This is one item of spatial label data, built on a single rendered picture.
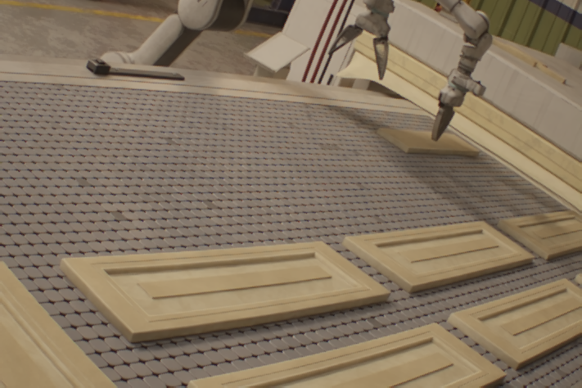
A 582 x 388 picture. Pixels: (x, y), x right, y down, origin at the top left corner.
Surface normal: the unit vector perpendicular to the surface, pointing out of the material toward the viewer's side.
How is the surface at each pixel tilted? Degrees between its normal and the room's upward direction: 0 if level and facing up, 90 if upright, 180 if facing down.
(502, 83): 90
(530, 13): 90
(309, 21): 90
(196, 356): 0
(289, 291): 11
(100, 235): 0
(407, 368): 0
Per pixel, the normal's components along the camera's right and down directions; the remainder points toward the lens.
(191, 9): -0.51, 0.07
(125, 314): 0.39, -0.87
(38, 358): 0.51, -0.85
